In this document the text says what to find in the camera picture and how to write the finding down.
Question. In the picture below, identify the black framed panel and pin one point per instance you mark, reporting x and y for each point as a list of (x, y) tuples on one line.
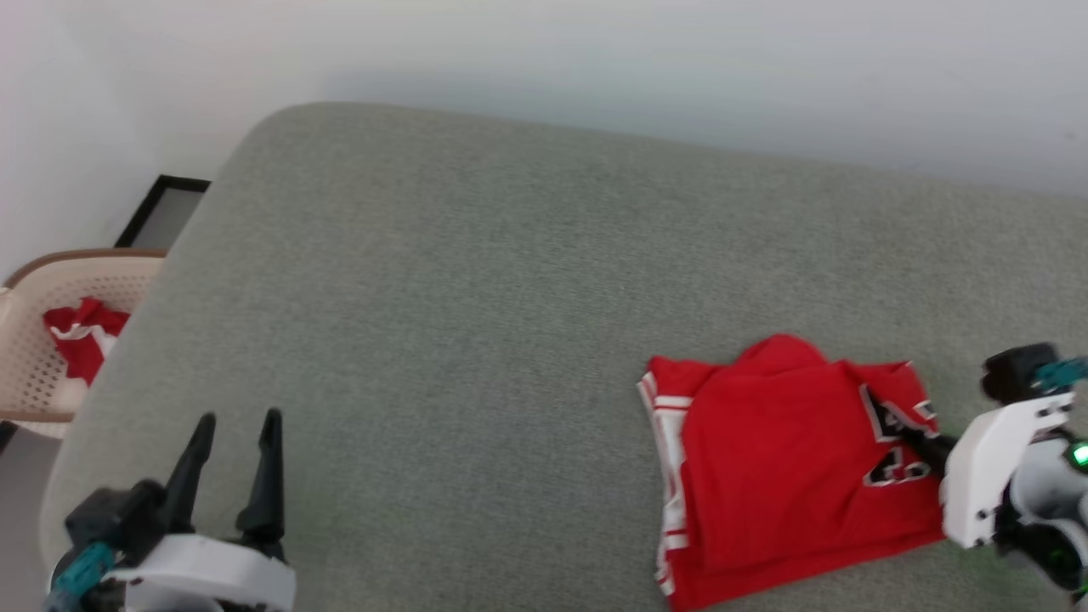
[(161, 212)]

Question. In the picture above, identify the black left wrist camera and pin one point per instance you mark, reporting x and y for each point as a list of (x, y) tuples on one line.
[(110, 518)]

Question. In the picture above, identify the beige plastic laundry basket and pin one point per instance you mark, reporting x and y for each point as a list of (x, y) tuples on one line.
[(34, 374)]

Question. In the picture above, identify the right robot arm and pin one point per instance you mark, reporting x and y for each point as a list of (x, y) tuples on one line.
[(1041, 484)]

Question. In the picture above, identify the red garment in basket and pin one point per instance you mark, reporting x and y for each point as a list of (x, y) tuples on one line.
[(85, 340)]

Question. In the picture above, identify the grey fabric sofa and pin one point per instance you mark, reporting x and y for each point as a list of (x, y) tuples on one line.
[(467, 297)]

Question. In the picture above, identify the red and white jersey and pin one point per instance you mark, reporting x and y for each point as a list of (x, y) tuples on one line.
[(765, 459)]

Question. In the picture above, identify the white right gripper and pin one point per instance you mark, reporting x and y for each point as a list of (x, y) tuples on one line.
[(977, 476)]

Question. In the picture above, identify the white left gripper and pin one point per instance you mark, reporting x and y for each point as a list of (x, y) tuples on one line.
[(212, 571)]

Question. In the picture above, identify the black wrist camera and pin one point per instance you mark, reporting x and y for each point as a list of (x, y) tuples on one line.
[(110, 518), (1016, 370)]

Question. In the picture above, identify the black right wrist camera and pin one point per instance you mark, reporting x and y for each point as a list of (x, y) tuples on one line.
[(1016, 370)]

